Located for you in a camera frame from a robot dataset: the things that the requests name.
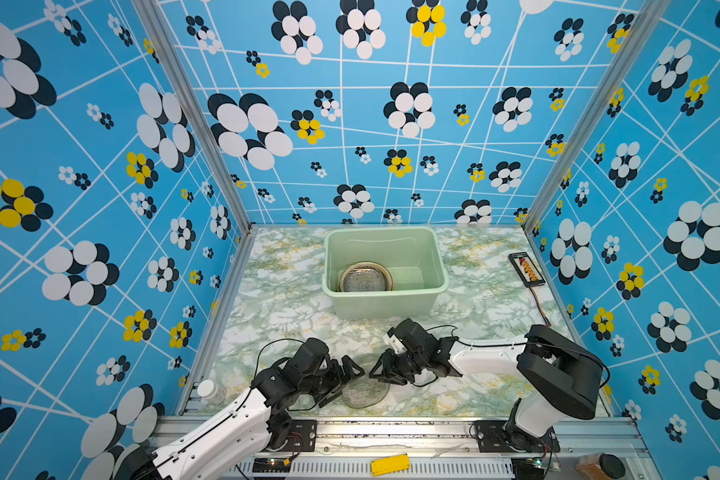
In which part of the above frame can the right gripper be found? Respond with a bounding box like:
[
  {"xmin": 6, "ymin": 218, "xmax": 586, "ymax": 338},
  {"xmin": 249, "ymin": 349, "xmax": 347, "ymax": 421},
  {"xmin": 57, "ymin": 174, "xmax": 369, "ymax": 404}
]
[{"xmin": 366, "ymin": 349, "xmax": 428, "ymax": 385}]

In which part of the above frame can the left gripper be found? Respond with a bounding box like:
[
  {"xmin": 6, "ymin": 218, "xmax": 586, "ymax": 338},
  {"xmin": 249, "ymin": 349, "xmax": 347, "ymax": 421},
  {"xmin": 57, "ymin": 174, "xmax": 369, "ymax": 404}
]
[{"xmin": 301, "ymin": 355, "xmax": 368, "ymax": 408}]

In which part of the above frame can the clear glass plate front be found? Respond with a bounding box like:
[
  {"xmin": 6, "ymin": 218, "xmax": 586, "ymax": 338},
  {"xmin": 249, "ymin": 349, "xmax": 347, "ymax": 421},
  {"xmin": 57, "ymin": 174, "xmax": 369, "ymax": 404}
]
[{"xmin": 341, "ymin": 376, "xmax": 391, "ymax": 409}]

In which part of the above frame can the clear glass plate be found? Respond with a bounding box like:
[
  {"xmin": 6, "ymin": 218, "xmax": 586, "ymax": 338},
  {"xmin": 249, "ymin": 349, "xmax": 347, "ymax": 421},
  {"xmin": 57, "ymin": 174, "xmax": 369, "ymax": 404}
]
[
  {"xmin": 340, "ymin": 265, "xmax": 392, "ymax": 293},
  {"xmin": 341, "ymin": 376, "xmax": 391, "ymax": 409}
]

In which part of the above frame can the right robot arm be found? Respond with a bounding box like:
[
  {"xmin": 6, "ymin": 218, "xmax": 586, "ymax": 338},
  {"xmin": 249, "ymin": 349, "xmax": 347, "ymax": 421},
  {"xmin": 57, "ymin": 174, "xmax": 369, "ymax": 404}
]
[{"xmin": 369, "ymin": 319, "xmax": 607, "ymax": 453}]

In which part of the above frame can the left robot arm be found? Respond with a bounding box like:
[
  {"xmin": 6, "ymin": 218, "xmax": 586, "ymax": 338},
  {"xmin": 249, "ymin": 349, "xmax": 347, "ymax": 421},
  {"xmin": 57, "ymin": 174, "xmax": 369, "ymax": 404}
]
[{"xmin": 115, "ymin": 338, "xmax": 365, "ymax": 479}]

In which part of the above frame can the mint green plastic bin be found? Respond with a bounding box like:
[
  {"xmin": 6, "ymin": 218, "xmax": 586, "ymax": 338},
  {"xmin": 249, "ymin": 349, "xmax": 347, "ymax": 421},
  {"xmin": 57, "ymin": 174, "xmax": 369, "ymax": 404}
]
[{"xmin": 322, "ymin": 226, "xmax": 449, "ymax": 319}]

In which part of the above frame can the yellow plastic block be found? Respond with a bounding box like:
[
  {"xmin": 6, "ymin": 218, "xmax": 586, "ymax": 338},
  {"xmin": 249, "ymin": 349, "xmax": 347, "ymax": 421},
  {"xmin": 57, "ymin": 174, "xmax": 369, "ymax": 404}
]
[{"xmin": 371, "ymin": 454, "xmax": 411, "ymax": 477}]

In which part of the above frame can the brown jar black lid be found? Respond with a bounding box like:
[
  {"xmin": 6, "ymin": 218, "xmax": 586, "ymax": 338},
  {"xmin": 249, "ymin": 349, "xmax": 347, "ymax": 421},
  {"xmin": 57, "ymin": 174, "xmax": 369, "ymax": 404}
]
[{"xmin": 575, "ymin": 452, "xmax": 626, "ymax": 480}]

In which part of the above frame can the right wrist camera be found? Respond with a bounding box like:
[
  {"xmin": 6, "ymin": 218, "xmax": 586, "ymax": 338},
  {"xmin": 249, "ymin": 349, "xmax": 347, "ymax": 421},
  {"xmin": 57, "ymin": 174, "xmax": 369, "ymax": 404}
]
[{"xmin": 383, "ymin": 328, "xmax": 407, "ymax": 355}]

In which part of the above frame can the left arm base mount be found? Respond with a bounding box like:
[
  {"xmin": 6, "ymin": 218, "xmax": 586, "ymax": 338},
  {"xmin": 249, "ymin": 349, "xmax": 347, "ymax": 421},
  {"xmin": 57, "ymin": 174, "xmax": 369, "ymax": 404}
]
[{"xmin": 265, "ymin": 419, "xmax": 318, "ymax": 454}]

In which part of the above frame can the aluminium front rail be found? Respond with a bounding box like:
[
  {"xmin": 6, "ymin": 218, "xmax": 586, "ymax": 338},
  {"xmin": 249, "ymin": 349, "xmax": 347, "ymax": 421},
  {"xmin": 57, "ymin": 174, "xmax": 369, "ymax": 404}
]
[{"xmin": 148, "ymin": 415, "xmax": 664, "ymax": 480}]

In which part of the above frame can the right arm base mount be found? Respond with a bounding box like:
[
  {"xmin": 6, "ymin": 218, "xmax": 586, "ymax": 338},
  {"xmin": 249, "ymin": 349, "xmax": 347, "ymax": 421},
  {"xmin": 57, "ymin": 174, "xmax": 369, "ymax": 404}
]
[{"xmin": 469, "ymin": 420, "xmax": 560, "ymax": 454}]

